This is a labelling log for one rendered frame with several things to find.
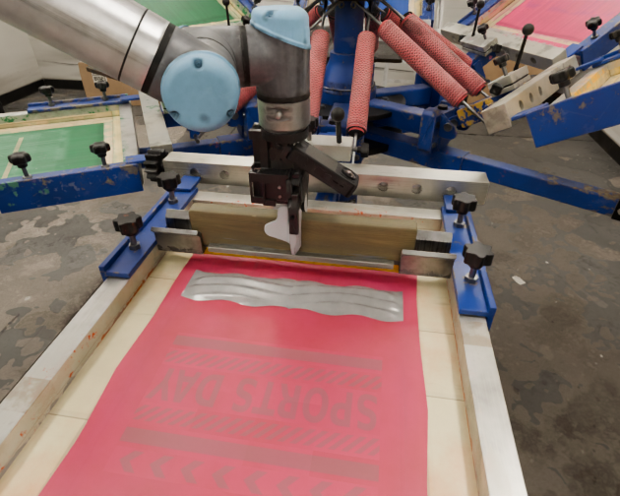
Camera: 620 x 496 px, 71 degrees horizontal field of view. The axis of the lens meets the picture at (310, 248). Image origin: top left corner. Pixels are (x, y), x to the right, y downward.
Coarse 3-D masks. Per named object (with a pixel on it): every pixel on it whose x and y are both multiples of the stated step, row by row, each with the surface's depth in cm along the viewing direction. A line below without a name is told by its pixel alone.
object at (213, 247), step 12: (228, 252) 76; (240, 252) 75; (252, 252) 75; (264, 252) 75; (276, 252) 75; (288, 252) 75; (300, 252) 75; (348, 264) 73; (360, 264) 73; (372, 264) 72; (384, 264) 72
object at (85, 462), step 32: (192, 256) 80; (224, 256) 80; (160, 320) 67; (192, 320) 67; (224, 320) 67; (256, 320) 67; (128, 352) 62; (160, 352) 62; (128, 384) 57; (96, 416) 53; (128, 416) 53; (96, 448) 50; (64, 480) 47; (96, 480) 47; (128, 480) 47
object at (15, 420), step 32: (160, 256) 79; (128, 288) 69; (448, 288) 72; (96, 320) 62; (480, 320) 62; (64, 352) 57; (480, 352) 57; (32, 384) 53; (64, 384) 56; (480, 384) 53; (0, 416) 49; (32, 416) 51; (480, 416) 49; (0, 448) 47; (480, 448) 47; (512, 448) 46; (480, 480) 45; (512, 480) 44
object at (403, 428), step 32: (384, 288) 73; (416, 288) 73; (288, 320) 67; (320, 320) 67; (352, 320) 67; (416, 320) 67; (352, 352) 62; (384, 352) 62; (416, 352) 62; (384, 384) 57; (416, 384) 57; (384, 416) 53; (416, 416) 53; (384, 448) 50; (416, 448) 50; (384, 480) 47; (416, 480) 47
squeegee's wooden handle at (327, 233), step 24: (192, 216) 74; (216, 216) 73; (240, 216) 73; (264, 216) 72; (288, 216) 72; (312, 216) 72; (336, 216) 72; (216, 240) 76; (240, 240) 76; (264, 240) 75; (312, 240) 73; (336, 240) 72; (360, 240) 72; (384, 240) 71; (408, 240) 70
